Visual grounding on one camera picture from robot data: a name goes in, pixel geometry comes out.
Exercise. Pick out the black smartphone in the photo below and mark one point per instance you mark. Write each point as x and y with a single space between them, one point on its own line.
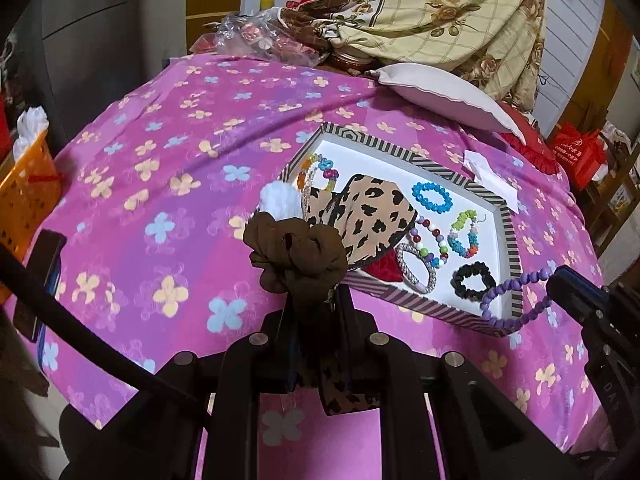
45 260

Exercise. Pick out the round brown jar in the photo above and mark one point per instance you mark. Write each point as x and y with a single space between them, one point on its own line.
350 60

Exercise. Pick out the striped rim white tray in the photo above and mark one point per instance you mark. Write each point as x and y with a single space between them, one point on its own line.
380 160

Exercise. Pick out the red cushion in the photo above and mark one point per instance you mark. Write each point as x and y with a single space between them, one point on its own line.
535 145

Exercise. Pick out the purple floral bedsheet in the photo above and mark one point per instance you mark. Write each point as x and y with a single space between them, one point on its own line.
150 160

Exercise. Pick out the wooden shelf rack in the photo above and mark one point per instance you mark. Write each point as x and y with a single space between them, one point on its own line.
620 200

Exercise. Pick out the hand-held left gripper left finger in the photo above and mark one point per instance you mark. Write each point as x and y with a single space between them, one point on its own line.
281 352

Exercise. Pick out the white pillow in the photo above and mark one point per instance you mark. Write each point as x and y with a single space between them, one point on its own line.
440 95

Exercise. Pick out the leopard print bow scrunchie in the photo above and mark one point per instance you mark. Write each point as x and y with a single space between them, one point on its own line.
370 215

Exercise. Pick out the white plastic bag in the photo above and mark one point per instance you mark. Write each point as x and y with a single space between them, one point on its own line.
32 122

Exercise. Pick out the white fluffy scrunchie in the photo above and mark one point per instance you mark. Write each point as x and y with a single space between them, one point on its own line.
277 200

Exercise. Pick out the red shopping bag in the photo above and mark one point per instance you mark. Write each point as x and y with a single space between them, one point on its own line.
580 155

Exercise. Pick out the white folded paper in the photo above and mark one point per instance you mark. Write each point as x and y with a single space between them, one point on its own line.
487 170

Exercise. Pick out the orange plastic basket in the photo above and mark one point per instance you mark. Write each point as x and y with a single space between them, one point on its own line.
25 185

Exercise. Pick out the yellow plastic item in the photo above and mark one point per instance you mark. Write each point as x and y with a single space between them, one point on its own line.
267 0

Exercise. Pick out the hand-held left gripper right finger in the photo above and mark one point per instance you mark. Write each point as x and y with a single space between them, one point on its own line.
343 322

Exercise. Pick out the grey cabinet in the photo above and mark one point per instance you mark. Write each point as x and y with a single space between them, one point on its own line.
100 10

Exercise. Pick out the cream floral quilt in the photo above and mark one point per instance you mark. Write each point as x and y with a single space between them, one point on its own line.
450 0

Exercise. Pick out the red bow scrunchie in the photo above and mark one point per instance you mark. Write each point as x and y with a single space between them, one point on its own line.
385 270

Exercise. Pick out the brown fabric scrunchie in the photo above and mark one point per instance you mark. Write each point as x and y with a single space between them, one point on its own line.
300 255

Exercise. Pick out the black scrunchie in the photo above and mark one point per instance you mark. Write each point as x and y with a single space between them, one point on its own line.
462 290

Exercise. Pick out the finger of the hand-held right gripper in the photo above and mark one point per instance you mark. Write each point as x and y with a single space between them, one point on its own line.
570 295

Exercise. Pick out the clear plastic bag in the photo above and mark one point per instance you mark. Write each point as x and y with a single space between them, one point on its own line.
250 35

